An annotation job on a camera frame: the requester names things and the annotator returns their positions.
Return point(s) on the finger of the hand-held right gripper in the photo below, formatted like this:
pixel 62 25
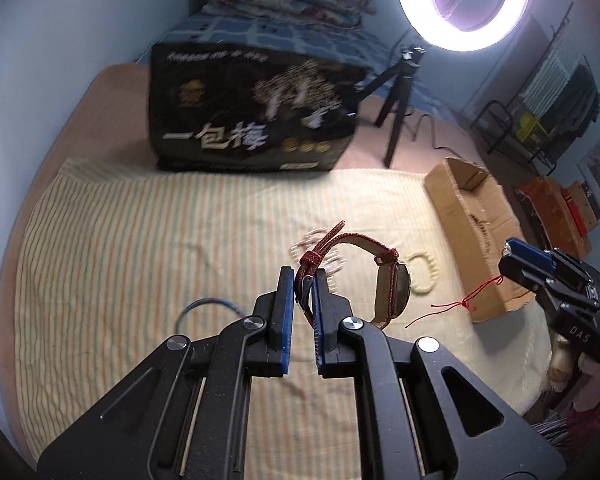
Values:
pixel 517 272
pixel 530 252

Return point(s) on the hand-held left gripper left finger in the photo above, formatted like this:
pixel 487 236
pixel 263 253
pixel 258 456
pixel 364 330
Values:
pixel 286 320

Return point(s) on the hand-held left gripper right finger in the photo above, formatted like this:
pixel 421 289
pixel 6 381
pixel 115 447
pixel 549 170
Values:
pixel 320 332

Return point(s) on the brown cardboard box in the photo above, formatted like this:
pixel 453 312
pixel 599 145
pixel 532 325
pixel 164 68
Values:
pixel 490 200

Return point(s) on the person's right forearm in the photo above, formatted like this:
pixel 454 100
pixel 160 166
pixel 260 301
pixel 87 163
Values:
pixel 597 410

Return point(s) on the person's right hand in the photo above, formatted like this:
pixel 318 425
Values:
pixel 562 360

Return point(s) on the red and brown box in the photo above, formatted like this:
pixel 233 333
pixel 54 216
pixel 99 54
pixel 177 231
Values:
pixel 555 205

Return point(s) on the yellow plastic stool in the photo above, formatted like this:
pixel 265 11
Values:
pixel 530 127

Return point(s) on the black metal chair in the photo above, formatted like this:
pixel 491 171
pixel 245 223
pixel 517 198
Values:
pixel 495 120

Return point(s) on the dark hanging clothes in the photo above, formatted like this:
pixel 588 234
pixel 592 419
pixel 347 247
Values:
pixel 577 105

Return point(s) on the striped yellow cloth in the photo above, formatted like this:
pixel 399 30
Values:
pixel 130 235

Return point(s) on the black mini tripod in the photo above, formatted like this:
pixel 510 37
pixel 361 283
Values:
pixel 395 125

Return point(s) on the black printed carton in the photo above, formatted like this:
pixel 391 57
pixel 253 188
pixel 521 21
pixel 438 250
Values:
pixel 220 100

